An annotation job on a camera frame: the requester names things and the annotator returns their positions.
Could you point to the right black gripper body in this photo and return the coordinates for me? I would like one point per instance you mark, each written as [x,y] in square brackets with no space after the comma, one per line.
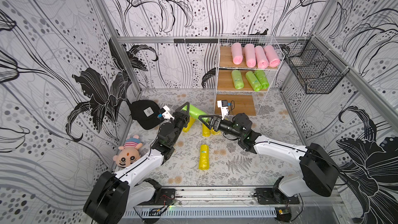
[214,124]

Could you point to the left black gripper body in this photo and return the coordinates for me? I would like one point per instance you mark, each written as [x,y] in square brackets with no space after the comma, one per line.
[178,124]

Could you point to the green roll dark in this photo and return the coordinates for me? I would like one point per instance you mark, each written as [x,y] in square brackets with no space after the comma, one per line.
[195,113]

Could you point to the green roll front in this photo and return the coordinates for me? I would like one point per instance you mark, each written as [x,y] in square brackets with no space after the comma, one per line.
[253,81]

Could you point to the pale green roll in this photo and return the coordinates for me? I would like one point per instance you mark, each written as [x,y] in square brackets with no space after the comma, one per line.
[237,79]

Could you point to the green roll sideways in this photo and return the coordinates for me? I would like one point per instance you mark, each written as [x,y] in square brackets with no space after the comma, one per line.
[262,78]

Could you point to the pink roll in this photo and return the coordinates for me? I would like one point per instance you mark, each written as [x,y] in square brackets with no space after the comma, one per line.
[237,53]
[261,58]
[250,55]
[272,56]

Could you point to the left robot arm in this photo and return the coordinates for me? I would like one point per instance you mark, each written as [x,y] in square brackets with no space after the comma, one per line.
[114,193]

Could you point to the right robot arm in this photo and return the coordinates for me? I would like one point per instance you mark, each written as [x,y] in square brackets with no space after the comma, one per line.
[315,170]

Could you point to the yellow roll with label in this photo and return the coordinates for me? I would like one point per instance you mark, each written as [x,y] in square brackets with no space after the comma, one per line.
[216,133]

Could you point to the yellow roll upright middle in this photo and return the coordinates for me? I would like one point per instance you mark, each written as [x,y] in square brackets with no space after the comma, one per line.
[205,131]

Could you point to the black cap with label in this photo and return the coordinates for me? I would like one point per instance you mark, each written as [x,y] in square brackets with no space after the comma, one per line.
[146,113]

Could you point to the pink plush toy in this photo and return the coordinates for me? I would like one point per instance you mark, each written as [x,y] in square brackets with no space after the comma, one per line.
[129,152]

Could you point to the yellow roll front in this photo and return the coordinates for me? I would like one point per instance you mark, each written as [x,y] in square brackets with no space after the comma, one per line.
[204,158]

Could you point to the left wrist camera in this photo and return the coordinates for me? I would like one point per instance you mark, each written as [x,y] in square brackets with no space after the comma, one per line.
[165,114]

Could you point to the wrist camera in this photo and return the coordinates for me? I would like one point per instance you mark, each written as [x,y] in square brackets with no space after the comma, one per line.
[165,114]
[224,106]

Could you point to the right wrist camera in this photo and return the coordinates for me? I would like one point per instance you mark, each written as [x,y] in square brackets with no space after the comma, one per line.
[224,106]

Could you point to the white wire three-tier shelf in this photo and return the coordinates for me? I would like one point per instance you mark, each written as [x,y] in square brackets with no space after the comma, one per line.
[245,100]

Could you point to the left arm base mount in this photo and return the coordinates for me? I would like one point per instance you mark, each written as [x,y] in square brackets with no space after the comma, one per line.
[157,195]

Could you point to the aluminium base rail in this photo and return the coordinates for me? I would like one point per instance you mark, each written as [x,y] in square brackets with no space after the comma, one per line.
[241,195]

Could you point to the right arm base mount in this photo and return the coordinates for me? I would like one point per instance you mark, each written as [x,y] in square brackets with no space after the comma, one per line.
[269,196]

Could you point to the white slotted cable duct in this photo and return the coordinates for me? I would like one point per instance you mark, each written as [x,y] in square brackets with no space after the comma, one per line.
[203,212]

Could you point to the black wire wall basket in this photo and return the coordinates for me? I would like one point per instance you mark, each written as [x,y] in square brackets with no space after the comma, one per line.
[315,66]

